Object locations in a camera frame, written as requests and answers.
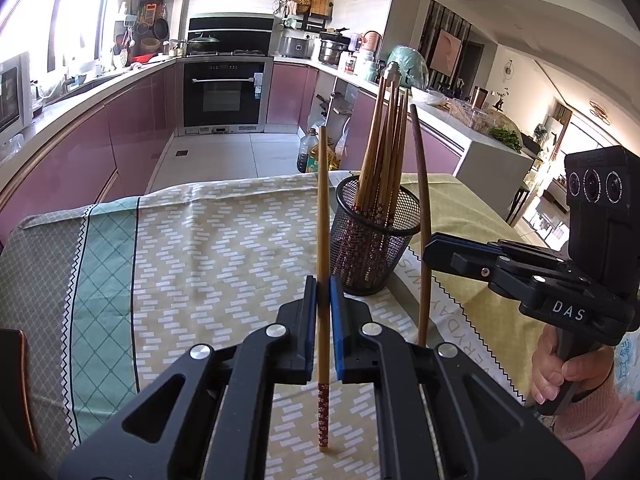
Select dark bamboo chopstick four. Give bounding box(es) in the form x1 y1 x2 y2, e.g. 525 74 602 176
409 104 432 347

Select black mesh utensil holder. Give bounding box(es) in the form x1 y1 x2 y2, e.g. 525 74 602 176
330 176 421 296

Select bamboo chopstick six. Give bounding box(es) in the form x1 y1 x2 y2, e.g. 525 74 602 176
386 88 409 226

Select bamboo chopstick one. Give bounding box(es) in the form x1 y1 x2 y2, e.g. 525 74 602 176
359 74 394 214

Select bamboo chopstick seven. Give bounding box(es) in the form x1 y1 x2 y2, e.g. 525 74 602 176
317 126 330 453

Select lone bamboo chopstick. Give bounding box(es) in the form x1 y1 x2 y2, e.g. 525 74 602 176
354 77 388 212

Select bamboo chopstick five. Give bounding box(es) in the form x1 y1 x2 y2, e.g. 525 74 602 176
378 88 408 226

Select bamboo chopstick three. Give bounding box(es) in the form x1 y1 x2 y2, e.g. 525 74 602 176
378 82 402 223

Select bamboo chopstick two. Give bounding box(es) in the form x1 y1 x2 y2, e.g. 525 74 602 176
370 76 397 221

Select kitchen window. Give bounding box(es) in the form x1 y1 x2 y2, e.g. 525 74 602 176
1 0 124 80

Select right human hand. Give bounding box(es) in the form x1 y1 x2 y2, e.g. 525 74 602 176
530 325 614 404

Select yellow green cloth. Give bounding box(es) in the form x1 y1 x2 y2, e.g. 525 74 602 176
399 173 547 401

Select green vegetables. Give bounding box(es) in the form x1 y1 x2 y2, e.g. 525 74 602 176
489 127 522 153

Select cooking oil bottle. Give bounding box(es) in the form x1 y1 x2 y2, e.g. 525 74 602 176
296 128 319 174

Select green plastic bag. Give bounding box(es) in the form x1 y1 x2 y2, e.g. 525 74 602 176
387 44 428 91

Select wooden chair back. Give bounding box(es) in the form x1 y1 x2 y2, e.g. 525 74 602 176
0 328 38 453

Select pink kettle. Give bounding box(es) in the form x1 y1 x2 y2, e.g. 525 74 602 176
360 30 382 54

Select pink right base cabinets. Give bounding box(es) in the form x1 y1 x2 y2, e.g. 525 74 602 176
266 56 471 176

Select pink base cabinets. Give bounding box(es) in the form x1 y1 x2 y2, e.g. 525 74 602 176
1 61 178 244
266 56 471 176

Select steel stock pot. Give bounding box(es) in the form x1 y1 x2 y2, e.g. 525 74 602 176
318 32 350 66

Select silver rice cooker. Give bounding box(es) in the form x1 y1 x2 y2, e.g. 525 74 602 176
278 36 314 60

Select pink left base cabinets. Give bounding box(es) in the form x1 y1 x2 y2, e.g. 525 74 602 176
1 61 178 244

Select black built-in oven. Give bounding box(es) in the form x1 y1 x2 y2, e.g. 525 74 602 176
179 55 273 136

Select black range hood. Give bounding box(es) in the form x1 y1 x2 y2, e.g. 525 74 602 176
186 13 280 56

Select black wok on stove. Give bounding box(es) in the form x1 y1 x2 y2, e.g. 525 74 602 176
186 36 219 55

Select hanging frying pan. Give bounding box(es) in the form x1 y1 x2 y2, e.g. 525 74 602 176
152 12 169 41

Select white microwave oven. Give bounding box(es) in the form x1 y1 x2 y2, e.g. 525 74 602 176
0 52 32 144

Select wall picture frame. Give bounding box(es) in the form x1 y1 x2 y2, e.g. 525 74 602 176
430 29 462 76

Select black wall shelf rack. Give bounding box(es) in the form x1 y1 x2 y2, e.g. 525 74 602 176
272 0 334 34

